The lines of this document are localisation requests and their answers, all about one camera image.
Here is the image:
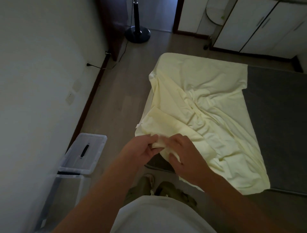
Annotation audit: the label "person's left hand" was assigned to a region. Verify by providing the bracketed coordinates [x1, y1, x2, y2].
[119, 134, 160, 168]

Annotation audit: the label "person's right hand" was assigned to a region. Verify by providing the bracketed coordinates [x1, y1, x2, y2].
[164, 133, 217, 186]

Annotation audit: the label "pale yellow bed sheet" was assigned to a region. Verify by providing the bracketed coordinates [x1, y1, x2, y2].
[135, 53, 271, 195]

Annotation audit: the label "person's left forearm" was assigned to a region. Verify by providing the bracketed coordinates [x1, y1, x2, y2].
[52, 154, 138, 233]

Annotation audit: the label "person's right forearm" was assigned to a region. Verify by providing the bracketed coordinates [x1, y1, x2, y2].
[189, 172, 283, 233]

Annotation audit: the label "person's light shoe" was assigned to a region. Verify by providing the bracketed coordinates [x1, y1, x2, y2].
[143, 174, 155, 195]

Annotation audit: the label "person's olive trousers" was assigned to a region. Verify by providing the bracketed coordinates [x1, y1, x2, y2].
[123, 176, 197, 213]

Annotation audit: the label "person's white shirt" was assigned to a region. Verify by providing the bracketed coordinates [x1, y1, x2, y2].
[110, 195, 217, 233]

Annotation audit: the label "clear plastic storage box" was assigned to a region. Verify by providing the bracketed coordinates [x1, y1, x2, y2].
[58, 133, 107, 175]

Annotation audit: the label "white bin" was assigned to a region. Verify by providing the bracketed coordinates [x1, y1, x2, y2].
[34, 173, 91, 233]

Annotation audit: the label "grey mattress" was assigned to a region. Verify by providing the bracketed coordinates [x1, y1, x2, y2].
[146, 65, 307, 195]

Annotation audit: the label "black floor fan stand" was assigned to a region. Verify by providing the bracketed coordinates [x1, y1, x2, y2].
[124, 0, 151, 44]

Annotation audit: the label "dark wooden door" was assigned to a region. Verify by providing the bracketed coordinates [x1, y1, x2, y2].
[96, 0, 130, 61]

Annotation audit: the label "white corner shelf unit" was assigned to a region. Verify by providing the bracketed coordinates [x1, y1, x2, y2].
[173, 0, 238, 40]

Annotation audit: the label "white wardrobe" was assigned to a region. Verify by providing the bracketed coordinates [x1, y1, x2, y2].
[212, 0, 307, 59]

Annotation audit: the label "black power cable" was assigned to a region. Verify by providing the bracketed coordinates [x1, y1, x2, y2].
[87, 40, 129, 70]

